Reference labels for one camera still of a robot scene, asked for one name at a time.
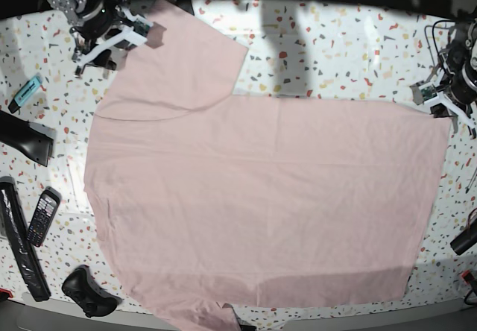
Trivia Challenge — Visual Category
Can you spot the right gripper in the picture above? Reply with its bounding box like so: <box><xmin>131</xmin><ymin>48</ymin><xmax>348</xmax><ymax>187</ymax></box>
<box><xmin>69</xmin><ymin>3</ymin><xmax>128</xmax><ymax>71</ymax></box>

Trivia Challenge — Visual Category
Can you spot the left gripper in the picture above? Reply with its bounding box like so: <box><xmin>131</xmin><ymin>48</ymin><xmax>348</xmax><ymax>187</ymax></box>
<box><xmin>431</xmin><ymin>47</ymin><xmax>476</xmax><ymax>119</ymax></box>

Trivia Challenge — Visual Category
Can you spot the pink T-shirt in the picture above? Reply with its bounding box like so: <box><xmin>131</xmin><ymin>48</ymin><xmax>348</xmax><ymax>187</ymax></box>
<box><xmin>84</xmin><ymin>0</ymin><xmax>450</xmax><ymax>330</ymax></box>

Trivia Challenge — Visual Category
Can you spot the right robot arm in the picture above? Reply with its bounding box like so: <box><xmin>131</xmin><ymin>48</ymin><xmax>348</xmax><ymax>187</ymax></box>
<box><xmin>47</xmin><ymin>0</ymin><xmax>125</xmax><ymax>77</ymax></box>

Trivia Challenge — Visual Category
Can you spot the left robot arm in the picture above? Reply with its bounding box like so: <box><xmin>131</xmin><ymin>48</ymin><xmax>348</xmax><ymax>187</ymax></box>
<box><xmin>431</xmin><ymin>18</ymin><xmax>476</xmax><ymax>119</ymax></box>

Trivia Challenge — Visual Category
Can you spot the light blue highlighter marker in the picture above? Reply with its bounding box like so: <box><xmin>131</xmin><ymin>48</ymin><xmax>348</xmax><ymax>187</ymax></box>
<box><xmin>7</xmin><ymin>74</ymin><xmax>42</xmax><ymax>114</ymax></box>

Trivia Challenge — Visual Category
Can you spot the silver pen right edge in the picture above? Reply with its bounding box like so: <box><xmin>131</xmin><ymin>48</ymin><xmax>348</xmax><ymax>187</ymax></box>
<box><xmin>465</xmin><ymin>168</ymin><xmax>477</xmax><ymax>194</ymax></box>

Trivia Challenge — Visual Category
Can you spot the black monitor stand foot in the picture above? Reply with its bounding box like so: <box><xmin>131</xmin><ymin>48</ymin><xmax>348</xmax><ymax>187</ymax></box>
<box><xmin>176</xmin><ymin>0</ymin><xmax>195</xmax><ymax>16</ymax></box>

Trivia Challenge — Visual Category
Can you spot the black handheld device left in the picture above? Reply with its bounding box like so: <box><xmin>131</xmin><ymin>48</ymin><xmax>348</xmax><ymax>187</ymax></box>
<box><xmin>1</xmin><ymin>111</ymin><xmax>54</xmax><ymax>167</ymax></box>

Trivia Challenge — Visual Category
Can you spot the terrazzo pattern table cloth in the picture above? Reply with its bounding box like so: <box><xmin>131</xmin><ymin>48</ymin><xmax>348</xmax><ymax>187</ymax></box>
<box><xmin>1</xmin><ymin>0</ymin><xmax>476</xmax><ymax>330</ymax></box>

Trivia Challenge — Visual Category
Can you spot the black cylindrical tool right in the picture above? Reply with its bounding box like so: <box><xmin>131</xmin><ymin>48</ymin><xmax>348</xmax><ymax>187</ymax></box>
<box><xmin>450</xmin><ymin>223</ymin><xmax>477</xmax><ymax>256</ymax></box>

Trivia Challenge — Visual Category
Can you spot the black remote control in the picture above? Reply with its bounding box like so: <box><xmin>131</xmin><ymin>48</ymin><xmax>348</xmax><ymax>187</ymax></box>
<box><xmin>27</xmin><ymin>186</ymin><xmax>61</xmax><ymax>248</ymax></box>

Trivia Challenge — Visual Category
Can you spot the small red black clip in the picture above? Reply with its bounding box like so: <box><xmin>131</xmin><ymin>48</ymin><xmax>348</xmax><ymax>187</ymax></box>
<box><xmin>461</xmin><ymin>270</ymin><xmax>476</xmax><ymax>285</ymax></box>

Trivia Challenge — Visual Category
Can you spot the long black bar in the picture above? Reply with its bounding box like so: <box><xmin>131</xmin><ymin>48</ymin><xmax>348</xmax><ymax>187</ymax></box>
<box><xmin>1</xmin><ymin>176</ymin><xmax>51</xmax><ymax>302</ymax></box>

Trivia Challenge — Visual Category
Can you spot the black game controller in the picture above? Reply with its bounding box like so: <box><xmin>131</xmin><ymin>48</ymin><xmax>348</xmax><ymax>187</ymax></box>
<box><xmin>61</xmin><ymin>265</ymin><xmax>122</xmax><ymax>318</ymax></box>

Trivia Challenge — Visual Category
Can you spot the red object bottom left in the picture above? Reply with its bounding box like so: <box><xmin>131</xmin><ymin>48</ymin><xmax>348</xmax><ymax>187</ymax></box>
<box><xmin>0</xmin><ymin>289</ymin><xmax>12</xmax><ymax>303</ymax></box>

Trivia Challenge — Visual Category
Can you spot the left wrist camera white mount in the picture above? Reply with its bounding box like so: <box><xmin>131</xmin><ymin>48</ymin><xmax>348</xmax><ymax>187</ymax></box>
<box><xmin>411</xmin><ymin>82</ymin><xmax>476</xmax><ymax>139</ymax></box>

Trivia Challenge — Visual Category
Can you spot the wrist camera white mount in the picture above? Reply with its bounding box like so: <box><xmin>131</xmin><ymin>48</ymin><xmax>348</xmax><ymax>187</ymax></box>
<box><xmin>72</xmin><ymin>5</ymin><xmax>154</xmax><ymax>78</ymax></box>
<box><xmin>411</xmin><ymin>82</ymin><xmax>476</xmax><ymax>139</ymax></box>

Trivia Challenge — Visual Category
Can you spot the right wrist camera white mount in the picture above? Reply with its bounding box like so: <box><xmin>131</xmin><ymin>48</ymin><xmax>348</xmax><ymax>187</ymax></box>
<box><xmin>72</xmin><ymin>5</ymin><xmax>154</xmax><ymax>78</ymax></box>

